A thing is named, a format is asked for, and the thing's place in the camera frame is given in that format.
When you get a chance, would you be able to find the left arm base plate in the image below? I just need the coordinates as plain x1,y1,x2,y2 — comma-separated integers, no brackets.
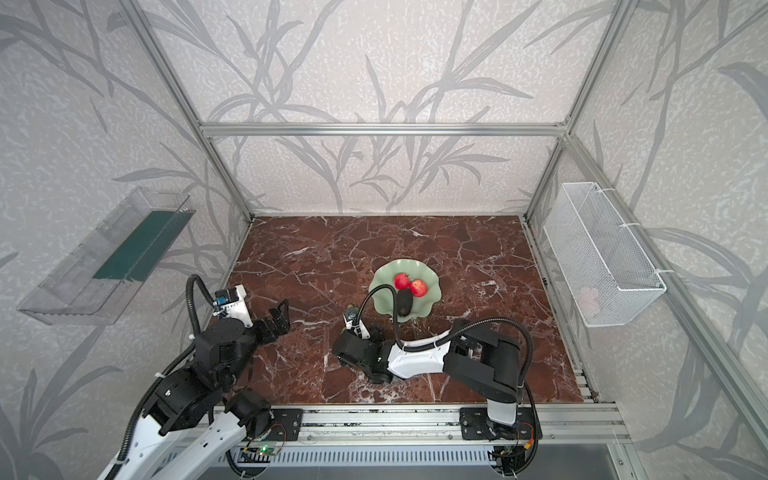
258,408,304,442

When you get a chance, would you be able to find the pink item in basket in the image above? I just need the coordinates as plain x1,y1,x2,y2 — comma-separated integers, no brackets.
576,287,601,320

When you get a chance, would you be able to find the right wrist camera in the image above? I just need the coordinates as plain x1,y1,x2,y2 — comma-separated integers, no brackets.
343,305,371,340

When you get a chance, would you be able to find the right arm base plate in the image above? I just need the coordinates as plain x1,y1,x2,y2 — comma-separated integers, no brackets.
459,406,542,441

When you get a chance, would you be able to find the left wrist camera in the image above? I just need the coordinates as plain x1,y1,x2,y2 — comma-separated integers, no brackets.
212,284,253,328

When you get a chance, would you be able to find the green scalloped fruit bowl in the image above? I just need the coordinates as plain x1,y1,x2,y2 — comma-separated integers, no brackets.
369,259,442,323

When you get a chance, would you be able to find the clear acrylic wall shelf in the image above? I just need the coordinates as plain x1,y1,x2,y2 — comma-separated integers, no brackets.
18,187,195,326

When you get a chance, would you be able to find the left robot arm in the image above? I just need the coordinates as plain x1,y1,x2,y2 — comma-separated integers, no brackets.
100,300,290,479

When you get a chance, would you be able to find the aluminium front rail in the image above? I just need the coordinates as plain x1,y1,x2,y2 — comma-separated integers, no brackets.
124,403,632,448

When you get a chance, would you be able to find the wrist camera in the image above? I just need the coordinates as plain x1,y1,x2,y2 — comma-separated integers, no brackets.
212,284,253,328
343,305,371,340

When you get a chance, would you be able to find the dark fake avocado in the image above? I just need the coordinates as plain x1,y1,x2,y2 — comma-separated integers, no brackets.
396,289,414,318

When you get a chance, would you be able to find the green circuit board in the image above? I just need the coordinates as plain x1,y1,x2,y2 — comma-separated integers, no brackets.
240,445,282,463

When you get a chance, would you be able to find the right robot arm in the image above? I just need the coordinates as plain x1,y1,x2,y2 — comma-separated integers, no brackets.
332,317,534,438

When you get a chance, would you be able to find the white wire mesh basket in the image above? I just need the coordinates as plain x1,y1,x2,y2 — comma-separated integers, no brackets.
544,182,667,328

